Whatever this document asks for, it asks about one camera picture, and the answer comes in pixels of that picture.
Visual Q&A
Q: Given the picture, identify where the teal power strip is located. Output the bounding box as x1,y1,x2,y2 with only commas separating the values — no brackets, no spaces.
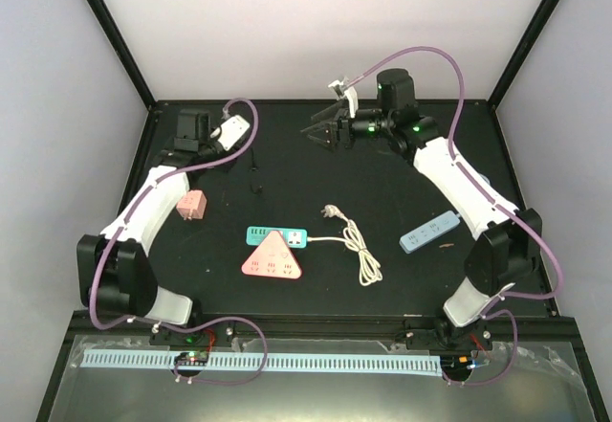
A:
246,226,308,249

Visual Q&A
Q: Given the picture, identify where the pink triangular power strip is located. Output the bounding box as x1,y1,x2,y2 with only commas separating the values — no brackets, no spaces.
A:
241,231,302,280

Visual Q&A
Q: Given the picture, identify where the light blue power strip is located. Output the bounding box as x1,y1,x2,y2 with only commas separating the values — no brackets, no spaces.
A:
399,211,461,254

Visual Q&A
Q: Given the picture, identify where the pink square socket adapter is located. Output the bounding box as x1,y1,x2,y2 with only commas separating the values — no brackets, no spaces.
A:
176,190,208,220

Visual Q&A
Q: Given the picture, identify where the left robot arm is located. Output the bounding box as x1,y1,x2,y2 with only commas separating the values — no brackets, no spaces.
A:
76,105,259,344

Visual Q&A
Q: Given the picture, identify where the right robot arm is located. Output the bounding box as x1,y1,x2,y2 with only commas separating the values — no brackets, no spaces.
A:
302,68,542,348

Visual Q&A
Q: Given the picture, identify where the right circuit board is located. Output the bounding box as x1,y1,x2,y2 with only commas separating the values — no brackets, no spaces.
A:
440,355,491,370

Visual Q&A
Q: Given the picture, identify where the circuit board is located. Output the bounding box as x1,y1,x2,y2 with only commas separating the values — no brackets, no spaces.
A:
440,355,491,370
174,351,208,366

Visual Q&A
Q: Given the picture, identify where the left circuit board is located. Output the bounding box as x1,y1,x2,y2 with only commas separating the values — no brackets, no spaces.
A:
174,351,208,366

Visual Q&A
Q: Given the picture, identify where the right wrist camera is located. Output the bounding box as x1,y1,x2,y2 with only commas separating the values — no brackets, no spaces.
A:
327,77,359,119

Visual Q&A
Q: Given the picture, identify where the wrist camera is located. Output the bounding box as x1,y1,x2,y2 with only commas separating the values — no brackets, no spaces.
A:
210,115,251,152
327,77,359,119

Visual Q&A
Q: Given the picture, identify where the black adapter cable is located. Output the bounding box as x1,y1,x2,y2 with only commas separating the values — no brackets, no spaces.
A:
247,146,264,196

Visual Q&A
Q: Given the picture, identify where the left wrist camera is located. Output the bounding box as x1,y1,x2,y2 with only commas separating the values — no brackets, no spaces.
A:
210,115,251,152

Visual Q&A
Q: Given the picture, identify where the white power strip cable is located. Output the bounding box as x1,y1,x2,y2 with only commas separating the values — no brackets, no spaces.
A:
305,204,383,287

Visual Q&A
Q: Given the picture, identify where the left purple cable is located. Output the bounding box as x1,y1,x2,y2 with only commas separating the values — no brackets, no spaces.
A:
88,98,268,386

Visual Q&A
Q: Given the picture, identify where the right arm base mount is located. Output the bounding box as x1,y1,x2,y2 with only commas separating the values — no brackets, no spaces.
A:
397,316,492,353

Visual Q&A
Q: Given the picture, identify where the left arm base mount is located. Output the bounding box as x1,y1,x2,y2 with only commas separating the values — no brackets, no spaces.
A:
149,321,236,349

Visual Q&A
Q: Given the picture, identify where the white slotted cable duct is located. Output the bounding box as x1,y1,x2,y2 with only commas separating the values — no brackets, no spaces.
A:
79,349,443,377

